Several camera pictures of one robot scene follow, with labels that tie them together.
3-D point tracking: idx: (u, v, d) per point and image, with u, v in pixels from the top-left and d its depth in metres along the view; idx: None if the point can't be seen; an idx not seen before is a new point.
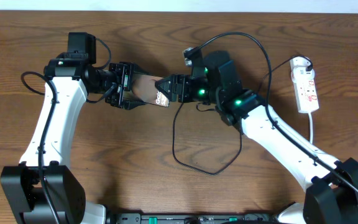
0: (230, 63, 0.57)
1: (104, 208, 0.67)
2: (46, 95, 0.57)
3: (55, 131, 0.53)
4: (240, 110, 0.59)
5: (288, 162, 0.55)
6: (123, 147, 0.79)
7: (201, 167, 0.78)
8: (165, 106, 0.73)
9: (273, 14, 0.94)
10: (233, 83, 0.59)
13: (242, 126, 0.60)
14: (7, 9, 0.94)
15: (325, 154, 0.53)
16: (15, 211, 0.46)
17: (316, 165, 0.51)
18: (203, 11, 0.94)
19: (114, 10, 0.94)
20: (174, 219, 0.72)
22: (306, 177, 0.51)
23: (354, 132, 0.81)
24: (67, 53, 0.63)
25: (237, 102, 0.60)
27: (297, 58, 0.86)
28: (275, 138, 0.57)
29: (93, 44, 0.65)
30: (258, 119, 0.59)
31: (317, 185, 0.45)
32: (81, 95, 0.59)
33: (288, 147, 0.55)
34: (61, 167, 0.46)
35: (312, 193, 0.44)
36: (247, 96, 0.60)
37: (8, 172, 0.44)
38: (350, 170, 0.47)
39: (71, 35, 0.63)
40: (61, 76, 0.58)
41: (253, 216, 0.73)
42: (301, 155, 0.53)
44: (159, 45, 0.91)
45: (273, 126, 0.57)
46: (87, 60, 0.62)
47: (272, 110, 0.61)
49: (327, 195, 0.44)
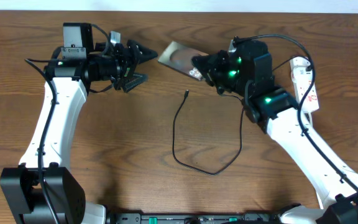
0: (266, 56, 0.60)
1: (104, 207, 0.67)
2: (46, 96, 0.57)
3: (55, 132, 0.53)
4: (268, 108, 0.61)
5: (314, 175, 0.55)
6: (122, 147, 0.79)
7: (201, 167, 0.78)
8: (198, 78, 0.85)
9: (273, 15, 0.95)
10: (266, 79, 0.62)
13: (268, 127, 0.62)
14: (8, 9, 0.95)
15: (354, 172, 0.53)
16: (15, 212, 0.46)
17: (342, 183, 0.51)
18: (202, 11, 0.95)
19: (114, 10, 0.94)
20: (174, 219, 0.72)
22: (330, 193, 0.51)
23: (355, 132, 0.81)
24: (64, 47, 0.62)
25: (267, 100, 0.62)
27: (297, 58, 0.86)
28: (302, 145, 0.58)
29: (90, 35, 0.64)
30: (289, 123, 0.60)
31: (340, 205, 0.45)
32: (81, 96, 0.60)
33: (317, 160, 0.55)
34: (61, 169, 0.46)
35: (336, 213, 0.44)
36: (276, 95, 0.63)
37: (8, 173, 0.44)
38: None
39: (67, 28, 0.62)
40: (61, 76, 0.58)
41: (253, 216, 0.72)
42: (327, 168, 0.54)
44: (158, 44, 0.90)
45: (302, 134, 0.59)
46: (85, 56, 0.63)
47: (304, 117, 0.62)
49: (352, 216, 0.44)
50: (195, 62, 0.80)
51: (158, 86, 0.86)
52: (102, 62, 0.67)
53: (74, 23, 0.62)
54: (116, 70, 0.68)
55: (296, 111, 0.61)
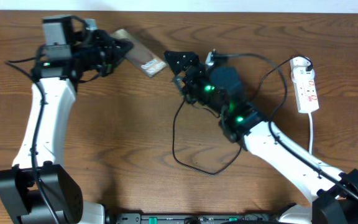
0: (237, 84, 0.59)
1: (102, 206, 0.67)
2: (35, 97, 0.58)
3: (46, 131, 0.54)
4: (242, 127, 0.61)
5: (293, 178, 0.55)
6: (122, 147, 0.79)
7: (201, 167, 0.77)
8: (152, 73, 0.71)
9: (272, 14, 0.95)
10: (238, 102, 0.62)
13: (246, 143, 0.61)
14: (7, 9, 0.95)
15: (329, 166, 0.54)
16: (12, 215, 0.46)
17: (321, 178, 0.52)
18: (202, 10, 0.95)
19: (114, 10, 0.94)
20: (174, 219, 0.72)
22: (311, 190, 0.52)
23: (354, 131, 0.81)
24: (46, 46, 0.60)
25: (239, 119, 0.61)
27: (297, 58, 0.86)
28: (277, 154, 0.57)
29: (70, 29, 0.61)
30: (261, 135, 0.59)
31: (323, 198, 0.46)
32: (69, 94, 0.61)
33: (293, 162, 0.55)
34: (55, 167, 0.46)
35: (320, 208, 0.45)
36: (248, 114, 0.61)
37: (2, 175, 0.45)
38: None
39: (47, 23, 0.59)
40: (49, 76, 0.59)
41: (253, 216, 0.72)
42: (305, 168, 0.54)
44: (158, 44, 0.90)
45: (275, 142, 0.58)
46: (71, 54, 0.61)
47: (275, 126, 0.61)
49: (335, 208, 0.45)
50: (168, 58, 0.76)
51: (158, 86, 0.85)
52: (87, 53, 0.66)
53: (53, 20, 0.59)
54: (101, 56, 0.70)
55: (266, 124, 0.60)
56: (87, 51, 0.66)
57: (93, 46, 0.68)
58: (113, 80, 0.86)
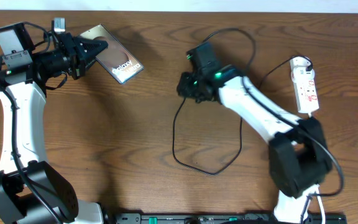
0: (207, 45, 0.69)
1: (98, 205, 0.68)
2: (5, 105, 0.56)
3: (23, 132, 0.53)
4: (219, 80, 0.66)
5: (257, 123, 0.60)
6: (122, 147, 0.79)
7: (201, 167, 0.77)
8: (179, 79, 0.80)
9: (273, 14, 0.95)
10: (211, 61, 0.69)
13: (221, 96, 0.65)
14: (7, 9, 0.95)
15: (288, 113, 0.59)
16: (9, 221, 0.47)
17: (279, 122, 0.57)
18: (202, 10, 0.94)
19: (114, 10, 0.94)
20: (174, 219, 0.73)
22: (268, 130, 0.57)
23: (354, 131, 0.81)
24: (5, 55, 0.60)
25: (217, 75, 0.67)
27: (297, 58, 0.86)
28: (247, 104, 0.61)
29: (25, 35, 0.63)
30: (234, 88, 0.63)
31: (279, 139, 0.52)
32: (40, 97, 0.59)
33: (258, 110, 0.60)
34: (41, 163, 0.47)
35: (274, 146, 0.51)
36: (225, 70, 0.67)
37: None
38: (310, 126, 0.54)
39: None
40: (17, 83, 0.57)
41: (253, 216, 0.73)
42: (266, 115, 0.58)
44: (158, 44, 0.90)
45: (245, 93, 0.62)
46: (30, 58, 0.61)
47: (248, 81, 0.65)
49: (288, 148, 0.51)
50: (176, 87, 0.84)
51: (158, 87, 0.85)
52: (47, 58, 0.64)
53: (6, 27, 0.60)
54: (64, 62, 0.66)
55: (240, 79, 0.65)
56: (48, 58, 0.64)
57: (56, 51, 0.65)
58: (113, 80, 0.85)
